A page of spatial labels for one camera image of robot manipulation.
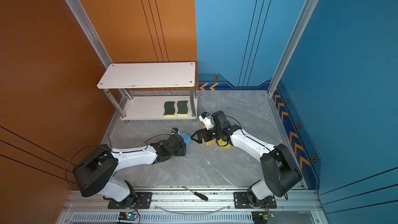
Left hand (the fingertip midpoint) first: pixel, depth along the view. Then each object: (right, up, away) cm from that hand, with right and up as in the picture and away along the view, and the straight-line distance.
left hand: (181, 145), depth 91 cm
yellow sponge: (+22, +6, -17) cm, 28 cm away
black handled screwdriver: (+12, -21, -15) cm, 28 cm away
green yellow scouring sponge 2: (-9, +21, +9) cm, 25 cm away
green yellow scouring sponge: (0, +22, +9) cm, 23 cm away
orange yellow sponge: (+16, +5, -15) cm, 23 cm away
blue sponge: (+5, +8, -17) cm, 19 cm away
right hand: (+10, +7, -7) cm, 14 cm away
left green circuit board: (-22, -28, -20) cm, 40 cm away
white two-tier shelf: (-14, +34, -15) cm, 39 cm away
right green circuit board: (+39, -27, -21) cm, 52 cm away
